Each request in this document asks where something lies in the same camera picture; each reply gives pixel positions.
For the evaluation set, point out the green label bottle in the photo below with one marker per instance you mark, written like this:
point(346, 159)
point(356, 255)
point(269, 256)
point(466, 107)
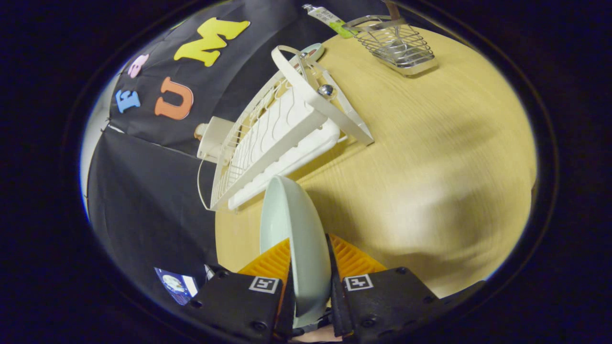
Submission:
point(330, 18)

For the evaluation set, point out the white toaster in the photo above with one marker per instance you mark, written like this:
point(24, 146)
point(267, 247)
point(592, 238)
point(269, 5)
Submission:
point(216, 136)

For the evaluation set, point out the black backdrop cloth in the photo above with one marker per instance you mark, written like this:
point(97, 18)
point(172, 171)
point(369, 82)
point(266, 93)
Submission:
point(143, 191)

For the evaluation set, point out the computer monitor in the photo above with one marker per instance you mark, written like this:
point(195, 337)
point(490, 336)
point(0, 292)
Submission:
point(177, 285)

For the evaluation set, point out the pale green plate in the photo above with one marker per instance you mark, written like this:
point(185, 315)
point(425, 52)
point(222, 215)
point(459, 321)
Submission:
point(296, 229)

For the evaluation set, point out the bread slice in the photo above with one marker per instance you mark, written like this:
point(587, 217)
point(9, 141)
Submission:
point(200, 130)

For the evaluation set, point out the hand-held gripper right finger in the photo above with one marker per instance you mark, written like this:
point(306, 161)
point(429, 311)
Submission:
point(382, 301)

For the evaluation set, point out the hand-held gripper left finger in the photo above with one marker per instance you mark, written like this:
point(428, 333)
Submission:
point(234, 303)

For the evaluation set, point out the plate with food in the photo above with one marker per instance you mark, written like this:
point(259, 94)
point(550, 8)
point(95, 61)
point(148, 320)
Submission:
point(315, 49)

